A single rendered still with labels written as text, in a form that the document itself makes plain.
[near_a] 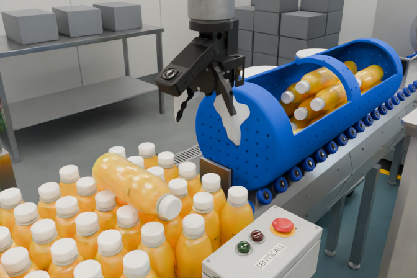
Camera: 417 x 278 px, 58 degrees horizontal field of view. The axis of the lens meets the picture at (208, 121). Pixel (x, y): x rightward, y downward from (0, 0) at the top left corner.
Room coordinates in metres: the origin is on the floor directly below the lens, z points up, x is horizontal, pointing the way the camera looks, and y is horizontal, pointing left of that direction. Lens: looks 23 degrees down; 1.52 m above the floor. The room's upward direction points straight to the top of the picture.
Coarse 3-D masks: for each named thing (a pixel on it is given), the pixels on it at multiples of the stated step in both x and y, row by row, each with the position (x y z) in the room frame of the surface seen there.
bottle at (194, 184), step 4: (180, 176) 0.72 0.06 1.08; (192, 176) 0.72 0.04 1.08; (196, 176) 0.73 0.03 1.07; (188, 180) 0.71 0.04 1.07; (192, 180) 0.71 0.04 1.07; (196, 180) 0.72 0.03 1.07; (188, 184) 0.70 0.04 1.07; (192, 184) 0.71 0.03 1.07; (196, 184) 0.71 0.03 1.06; (200, 184) 0.72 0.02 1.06; (188, 188) 0.70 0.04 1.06; (192, 188) 0.70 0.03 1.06; (196, 188) 0.71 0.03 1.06; (200, 188) 0.72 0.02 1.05; (188, 192) 0.70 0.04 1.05; (192, 192) 0.70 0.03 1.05; (196, 192) 0.70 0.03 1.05; (192, 196) 0.70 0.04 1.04
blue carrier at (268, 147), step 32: (288, 64) 1.18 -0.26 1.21; (320, 64) 1.16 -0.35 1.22; (384, 64) 1.46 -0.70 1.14; (256, 96) 0.85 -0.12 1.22; (352, 96) 1.08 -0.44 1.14; (384, 96) 1.29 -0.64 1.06; (224, 128) 0.89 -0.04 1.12; (256, 128) 0.83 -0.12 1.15; (288, 128) 0.82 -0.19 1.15; (320, 128) 0.92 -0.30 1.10; (224, 160) 0.89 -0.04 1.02; (256, 160) 0.82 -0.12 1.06; (288, 160) 0.81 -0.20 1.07
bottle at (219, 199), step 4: (204, 188) 0.67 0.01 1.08; (220, 188) 0.67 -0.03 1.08; (208, 192) 0.66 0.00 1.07; (212, 192) 0.66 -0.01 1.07; (216, 192) 0.67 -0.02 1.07; (220, 192) 0.67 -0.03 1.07; (216, 196) 0.66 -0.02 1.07; (220, 196) 0.66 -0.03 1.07; (224, 196) 0.67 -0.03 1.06; (216, 200) 0.65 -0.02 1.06; (220, 200) 0.66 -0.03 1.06; (224, 200) 0.67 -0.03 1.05; (216, 204) 0.65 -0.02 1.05; (220, 204) 0.65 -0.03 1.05; (224, 204) 0.66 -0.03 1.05; (216, 208) 0.65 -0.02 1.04; (220, 208) 0.65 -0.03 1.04; (220, 212) 0.65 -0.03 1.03
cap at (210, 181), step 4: (204, 176) 0.68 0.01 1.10; (208, 176) 0.68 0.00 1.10; (212, 176) 0.68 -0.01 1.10; (216, 176) 0.68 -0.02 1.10; (204, 180) 0.67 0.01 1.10; (208, 180) 0.67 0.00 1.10; (212, 180) 0.67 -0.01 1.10; (216, 180) 0.67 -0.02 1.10; (204, 184) 0.67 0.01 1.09; (208, 184) 0.66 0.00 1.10; (212, 184) 0.66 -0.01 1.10; (216, 184) 0.66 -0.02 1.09; (208, 188) 0.66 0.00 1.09; (212, 188) 0.66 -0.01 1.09; (216, 188) 0.66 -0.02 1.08
